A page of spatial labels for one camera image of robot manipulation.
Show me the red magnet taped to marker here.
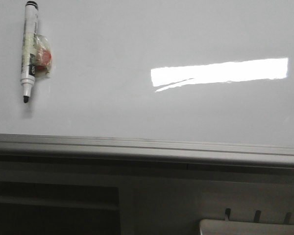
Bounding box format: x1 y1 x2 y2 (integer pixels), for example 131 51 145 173
34 35 52 78

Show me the white black whiteboard marker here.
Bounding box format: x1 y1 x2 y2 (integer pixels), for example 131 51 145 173
20 0 38 103

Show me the white whiteboard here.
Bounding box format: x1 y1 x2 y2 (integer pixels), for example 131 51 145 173
0 0 294 146

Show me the white tray with hooks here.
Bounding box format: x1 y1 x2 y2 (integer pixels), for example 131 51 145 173
198 208 294 235

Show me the grey aluminium whiteboard frame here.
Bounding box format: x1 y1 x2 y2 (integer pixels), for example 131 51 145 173
0 134 294 169

